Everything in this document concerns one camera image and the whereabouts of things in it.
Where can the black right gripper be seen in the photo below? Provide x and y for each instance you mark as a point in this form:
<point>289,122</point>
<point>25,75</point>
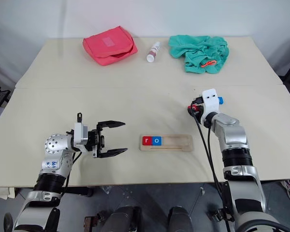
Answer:
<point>200,104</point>

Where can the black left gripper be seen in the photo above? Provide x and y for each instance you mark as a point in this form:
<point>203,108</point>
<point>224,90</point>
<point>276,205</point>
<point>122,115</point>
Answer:
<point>96,141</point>

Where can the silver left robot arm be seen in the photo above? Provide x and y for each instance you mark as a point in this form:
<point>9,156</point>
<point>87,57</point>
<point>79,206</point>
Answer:
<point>54,145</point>

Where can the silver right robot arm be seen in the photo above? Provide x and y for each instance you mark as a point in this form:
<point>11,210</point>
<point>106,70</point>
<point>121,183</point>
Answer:
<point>234,137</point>

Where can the red letter r block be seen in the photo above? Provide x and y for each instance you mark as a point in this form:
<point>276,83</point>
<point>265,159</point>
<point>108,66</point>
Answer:
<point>145,142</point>

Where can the wooden letter tray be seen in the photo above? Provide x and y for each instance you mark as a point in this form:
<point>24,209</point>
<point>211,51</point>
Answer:
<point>178,143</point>

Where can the blue letter o block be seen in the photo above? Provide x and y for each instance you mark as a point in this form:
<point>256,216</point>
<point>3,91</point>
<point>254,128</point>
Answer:
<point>159,143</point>

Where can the black table caster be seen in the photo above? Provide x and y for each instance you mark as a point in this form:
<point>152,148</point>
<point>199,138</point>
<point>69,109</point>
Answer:
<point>89,192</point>

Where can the crumpled green cloth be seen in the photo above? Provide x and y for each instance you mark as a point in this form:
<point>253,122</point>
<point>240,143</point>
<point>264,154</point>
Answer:
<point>198,48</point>

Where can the small white bottle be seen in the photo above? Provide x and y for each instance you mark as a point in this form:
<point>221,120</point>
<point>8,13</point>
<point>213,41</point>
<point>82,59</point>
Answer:
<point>152,54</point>

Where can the dark rounded shape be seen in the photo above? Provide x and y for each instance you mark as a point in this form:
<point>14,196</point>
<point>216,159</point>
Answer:
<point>123,220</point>
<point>180,220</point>

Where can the pink fabric pouch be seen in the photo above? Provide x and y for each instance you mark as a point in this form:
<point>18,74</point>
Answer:
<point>106,48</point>

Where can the beige board under table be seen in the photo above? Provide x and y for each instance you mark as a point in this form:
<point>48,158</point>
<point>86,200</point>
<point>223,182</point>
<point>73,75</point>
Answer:
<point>1,192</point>

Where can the black round wheel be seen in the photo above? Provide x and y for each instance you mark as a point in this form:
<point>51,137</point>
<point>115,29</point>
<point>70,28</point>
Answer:
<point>8,221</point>

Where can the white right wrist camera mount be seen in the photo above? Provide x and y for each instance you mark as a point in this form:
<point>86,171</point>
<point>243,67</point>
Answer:
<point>210,99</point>

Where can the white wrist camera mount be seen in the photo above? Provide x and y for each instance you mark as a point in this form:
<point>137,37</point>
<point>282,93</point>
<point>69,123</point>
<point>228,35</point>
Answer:
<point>78,134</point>
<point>210,99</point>

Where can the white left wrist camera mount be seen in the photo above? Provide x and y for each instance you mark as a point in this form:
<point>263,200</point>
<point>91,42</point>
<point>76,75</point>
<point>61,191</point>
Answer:
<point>78,134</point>

